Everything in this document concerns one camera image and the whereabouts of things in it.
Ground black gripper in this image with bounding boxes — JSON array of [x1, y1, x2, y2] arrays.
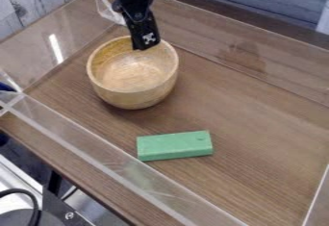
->
[[112, 0, 160, 50]]

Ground brown wooden bowl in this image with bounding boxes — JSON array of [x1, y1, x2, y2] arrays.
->
[[86, 36, 180, 110]]

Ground green rectangular block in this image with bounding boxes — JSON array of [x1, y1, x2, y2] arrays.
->
[[136, 131, 214, 162]]

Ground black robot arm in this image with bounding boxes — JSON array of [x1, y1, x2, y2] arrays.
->
[[95, 0, 160, 50]]

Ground black metal table leg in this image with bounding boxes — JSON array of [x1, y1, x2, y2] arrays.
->
[[47, 171, 63, 196]]

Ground clear acrylic corner bracket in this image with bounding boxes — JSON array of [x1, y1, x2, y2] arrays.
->
[[95, 0, 126, 26]]

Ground clear acrylic front wall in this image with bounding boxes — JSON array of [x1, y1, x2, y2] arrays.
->
[[0, 72, 249, 226]]

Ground black cable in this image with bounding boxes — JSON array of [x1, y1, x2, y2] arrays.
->
[[0, 188, 43, 226]]

